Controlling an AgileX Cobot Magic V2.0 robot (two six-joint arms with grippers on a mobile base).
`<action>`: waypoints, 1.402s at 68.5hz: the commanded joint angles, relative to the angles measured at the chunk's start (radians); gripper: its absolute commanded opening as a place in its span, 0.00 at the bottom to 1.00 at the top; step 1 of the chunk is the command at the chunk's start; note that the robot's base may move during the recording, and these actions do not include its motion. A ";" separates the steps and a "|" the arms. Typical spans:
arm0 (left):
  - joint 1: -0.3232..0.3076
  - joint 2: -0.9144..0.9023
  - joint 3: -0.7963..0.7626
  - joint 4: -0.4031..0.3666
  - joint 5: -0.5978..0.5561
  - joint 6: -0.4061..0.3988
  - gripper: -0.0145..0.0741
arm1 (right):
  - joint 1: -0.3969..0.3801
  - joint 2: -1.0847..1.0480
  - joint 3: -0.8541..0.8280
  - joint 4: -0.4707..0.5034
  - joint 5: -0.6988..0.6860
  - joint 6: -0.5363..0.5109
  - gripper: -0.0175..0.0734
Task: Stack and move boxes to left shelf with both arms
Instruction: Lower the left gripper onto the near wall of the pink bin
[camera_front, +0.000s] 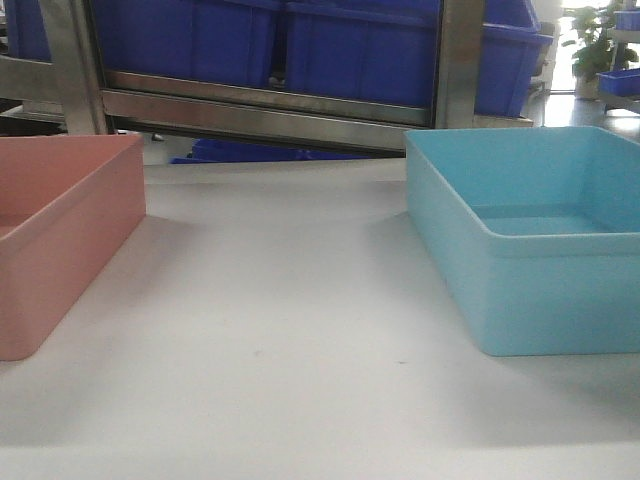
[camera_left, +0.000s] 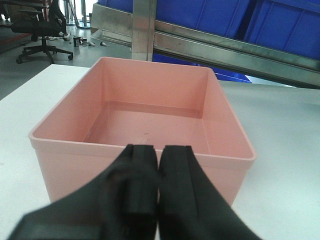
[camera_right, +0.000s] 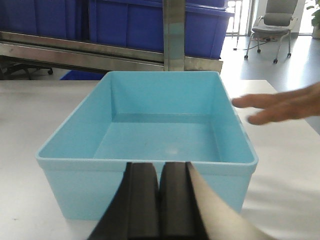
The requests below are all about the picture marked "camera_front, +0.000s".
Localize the dark blue crate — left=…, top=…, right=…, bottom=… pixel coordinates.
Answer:
left=475, top=0, right=553, bottom=117
left=92, top=1, right=284, bottom=88
left=285, top=1, right=440, bottom=108

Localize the blue crate under shelf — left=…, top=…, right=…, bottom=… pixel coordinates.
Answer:
left=169, top=139, right=373, bottom=165

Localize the dark blue crate left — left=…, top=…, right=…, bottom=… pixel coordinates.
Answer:
left=92, top=1, right=284, bottom=88

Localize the dark blue crate middle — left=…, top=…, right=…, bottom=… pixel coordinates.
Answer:
left=285, top=1, right=440, bottom=108

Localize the stainless steel shelf rack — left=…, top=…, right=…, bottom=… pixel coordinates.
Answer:
left=1, top=1, right=530, bottom=155

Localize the green potted plant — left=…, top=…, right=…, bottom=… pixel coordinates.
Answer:
left=561, top=1, right=639, bottom=100

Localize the small blue bin far right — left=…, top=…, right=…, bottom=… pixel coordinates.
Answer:
left=597, top=68, right=640, bottom=97

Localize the light blue plastic box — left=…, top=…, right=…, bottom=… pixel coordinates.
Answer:
left=405, top=127, right=639, bottom=356

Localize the dark blue crate right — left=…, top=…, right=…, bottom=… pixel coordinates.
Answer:
left=475, top=0, right=553, bottom=117

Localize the pink plastic box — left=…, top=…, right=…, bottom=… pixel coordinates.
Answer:
left=1, top=134, right=146, bottom=361

